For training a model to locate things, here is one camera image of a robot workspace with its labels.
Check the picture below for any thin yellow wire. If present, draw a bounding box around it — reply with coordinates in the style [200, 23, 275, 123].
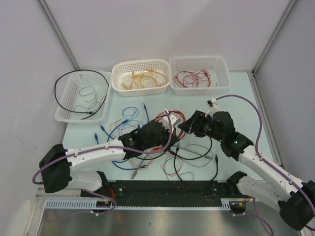
[118, 59, 168, 89]

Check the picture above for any right white plastic basket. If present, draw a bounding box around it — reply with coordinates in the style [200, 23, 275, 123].
[168, 56, 231, 95]

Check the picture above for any white slotted cable duct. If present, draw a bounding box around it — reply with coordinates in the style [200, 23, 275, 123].
[45, 199, 246, 211]

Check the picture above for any middle white plastic basket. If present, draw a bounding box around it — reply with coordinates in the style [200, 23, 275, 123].
[111, 59, 169, 97]

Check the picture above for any black cable with teal bands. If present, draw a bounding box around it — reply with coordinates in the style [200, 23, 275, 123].
[54, 69, 110, 120]

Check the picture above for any left white plastic basket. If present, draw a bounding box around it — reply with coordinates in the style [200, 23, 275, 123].
[54, 69, 111, 124]

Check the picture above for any aluminium frame post right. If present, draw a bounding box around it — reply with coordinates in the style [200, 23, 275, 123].
[252, 0, 299, 76]

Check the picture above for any thick blue ethernet cable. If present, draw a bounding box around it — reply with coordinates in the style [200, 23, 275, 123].
[94, 103, 151, 171]

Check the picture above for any thick red ethernet cable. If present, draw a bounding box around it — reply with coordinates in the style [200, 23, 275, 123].
[152, 109, 188, 152]
[174, 70, 212, 88]

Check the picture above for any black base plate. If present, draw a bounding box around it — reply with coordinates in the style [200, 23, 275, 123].
[80, 177, 249, 208]

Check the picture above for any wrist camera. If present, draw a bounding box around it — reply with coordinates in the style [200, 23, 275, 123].
[160, 112, 180, 128]
[205, 98, 220, 118]

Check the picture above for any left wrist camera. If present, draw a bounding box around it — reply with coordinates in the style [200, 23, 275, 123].
[160, 112, 180, 128]

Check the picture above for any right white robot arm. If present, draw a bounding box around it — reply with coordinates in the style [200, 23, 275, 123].
[178, 111, 315, 231]

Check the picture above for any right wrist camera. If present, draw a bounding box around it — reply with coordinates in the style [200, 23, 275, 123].
[205, 98, 220, 118]

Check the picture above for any thin black wire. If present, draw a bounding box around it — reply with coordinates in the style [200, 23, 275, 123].
[73, 86, 108, 114]

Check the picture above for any thin dark brown wire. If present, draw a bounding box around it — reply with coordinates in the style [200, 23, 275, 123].
[161, 144, 210, 192]

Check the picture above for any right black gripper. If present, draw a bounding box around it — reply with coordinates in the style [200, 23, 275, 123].
[177, 110, 223, 142]

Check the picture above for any grey cable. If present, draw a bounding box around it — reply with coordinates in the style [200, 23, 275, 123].
[131, 145, 214, 179]

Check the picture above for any aluminium frame post left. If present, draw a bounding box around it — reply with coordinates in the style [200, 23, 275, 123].
[36, 0, 80, 70]

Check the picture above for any white plastic basket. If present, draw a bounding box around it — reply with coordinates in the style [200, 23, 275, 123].
[168, 56, 231, 95]
[111, 59, 169, 97]
[54, 69, 111, 124]

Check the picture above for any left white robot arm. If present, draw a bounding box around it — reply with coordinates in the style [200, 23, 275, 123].
[32, 120, 180, 197]

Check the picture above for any thin light blue wire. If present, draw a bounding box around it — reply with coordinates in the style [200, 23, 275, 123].
[122, 106, 138, 118]

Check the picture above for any aluminium frame post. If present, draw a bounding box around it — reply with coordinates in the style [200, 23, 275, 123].
[252, 0, 299, 76]
[36, 0, 80, 70]

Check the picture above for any thin red wire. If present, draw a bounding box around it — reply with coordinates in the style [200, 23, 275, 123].
[174, 70, 214, 89]

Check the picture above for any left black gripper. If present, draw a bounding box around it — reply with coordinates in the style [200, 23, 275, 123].
[143, 123, 179, 150]

